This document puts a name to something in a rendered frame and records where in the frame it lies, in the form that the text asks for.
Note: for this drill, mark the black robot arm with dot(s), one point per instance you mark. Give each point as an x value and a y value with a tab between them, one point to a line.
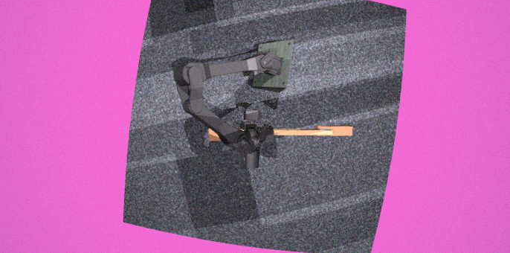
193	74

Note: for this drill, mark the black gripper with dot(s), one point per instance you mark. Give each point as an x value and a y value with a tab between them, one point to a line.
251	114

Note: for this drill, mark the long wooden rail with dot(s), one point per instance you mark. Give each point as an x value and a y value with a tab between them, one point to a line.
303	132

